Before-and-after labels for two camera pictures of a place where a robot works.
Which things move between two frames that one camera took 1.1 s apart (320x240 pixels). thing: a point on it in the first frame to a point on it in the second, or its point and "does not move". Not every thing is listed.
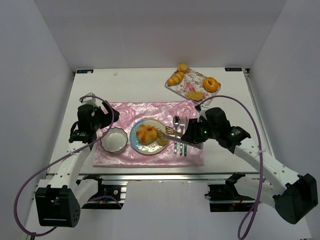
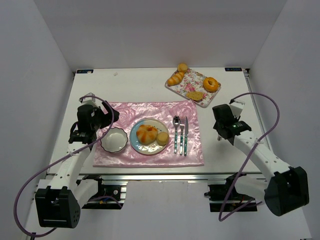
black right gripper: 189,132 to 220,128
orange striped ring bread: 146,134 does not move
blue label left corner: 85,71 does not move
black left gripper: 109,115 does not move
